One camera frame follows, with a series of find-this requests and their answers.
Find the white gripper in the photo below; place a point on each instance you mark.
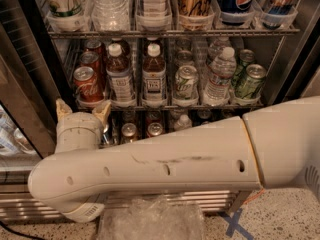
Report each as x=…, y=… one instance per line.
x=79, y=121

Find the red coke can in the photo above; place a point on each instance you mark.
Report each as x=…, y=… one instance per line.
x=96, y=46
x=87, y=84
x=92, y=59

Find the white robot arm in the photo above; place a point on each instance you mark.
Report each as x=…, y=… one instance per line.
x=274, y=147

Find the gold can bottom shelf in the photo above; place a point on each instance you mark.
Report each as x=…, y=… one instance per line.
x=129, y=133

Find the glass fridge door left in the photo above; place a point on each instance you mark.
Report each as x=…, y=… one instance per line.
x=22, y=101

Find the red can bottom shelf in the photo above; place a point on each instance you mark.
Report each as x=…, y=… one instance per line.
x=155, y=129

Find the stainless steel fridge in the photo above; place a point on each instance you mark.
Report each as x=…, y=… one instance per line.
x=50, y=50

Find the small water bottle bottom shelf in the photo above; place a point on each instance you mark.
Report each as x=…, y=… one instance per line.
x=184, y=122

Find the front white green soda can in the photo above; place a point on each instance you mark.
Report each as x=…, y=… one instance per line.
x=186, y=79

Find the clear water bottle top shelf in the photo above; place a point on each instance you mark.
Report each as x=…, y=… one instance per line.
x=110, y=15

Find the clear water bottle shelf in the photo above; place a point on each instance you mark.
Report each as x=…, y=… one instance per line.
x=110, y=15
x=221, y=71

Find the clear water bottle middle shelf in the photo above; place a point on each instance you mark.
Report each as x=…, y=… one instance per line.
x=221, y=71

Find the rear green soda can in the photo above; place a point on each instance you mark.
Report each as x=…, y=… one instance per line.
x=245, y=58

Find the left brown tea bottle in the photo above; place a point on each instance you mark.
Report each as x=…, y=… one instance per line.
x=119, y=74

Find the brown tea bottle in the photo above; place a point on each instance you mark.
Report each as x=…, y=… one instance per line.
x=154, y=74
x=119, y=74

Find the right brown tea bottle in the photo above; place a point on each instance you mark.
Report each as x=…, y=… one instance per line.
x=154, y=74

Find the clear plastic bag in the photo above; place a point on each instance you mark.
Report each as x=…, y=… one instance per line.
x=157, y=219

